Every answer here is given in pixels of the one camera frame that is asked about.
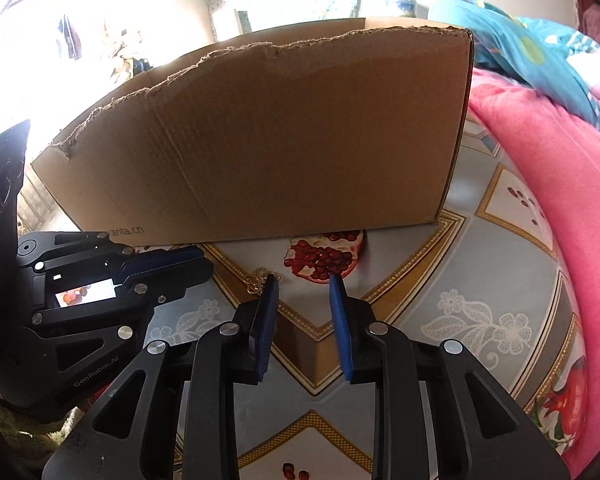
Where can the beige clothes pile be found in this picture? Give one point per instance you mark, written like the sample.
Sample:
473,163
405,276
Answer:
125,62

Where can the pink floral blanket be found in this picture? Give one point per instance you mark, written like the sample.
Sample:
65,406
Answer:
555,210

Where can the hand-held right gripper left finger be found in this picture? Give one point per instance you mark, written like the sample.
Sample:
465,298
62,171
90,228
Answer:
266,330

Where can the brown cardboard box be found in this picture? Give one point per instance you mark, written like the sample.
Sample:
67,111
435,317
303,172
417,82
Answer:
280,150

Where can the blue water bottle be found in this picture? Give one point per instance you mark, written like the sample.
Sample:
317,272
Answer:
400,6

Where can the hanging dark clothes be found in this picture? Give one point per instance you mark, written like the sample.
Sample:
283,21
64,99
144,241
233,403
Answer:
70,35

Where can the white standing panel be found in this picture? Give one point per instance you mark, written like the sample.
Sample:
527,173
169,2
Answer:
243,22

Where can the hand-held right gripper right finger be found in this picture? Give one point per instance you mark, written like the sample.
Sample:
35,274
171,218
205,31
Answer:
341,330

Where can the blue patterned quilt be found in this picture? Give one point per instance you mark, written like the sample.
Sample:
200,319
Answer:
505,45

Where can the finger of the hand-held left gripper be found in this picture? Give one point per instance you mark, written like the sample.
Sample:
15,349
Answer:
175,275
80,255

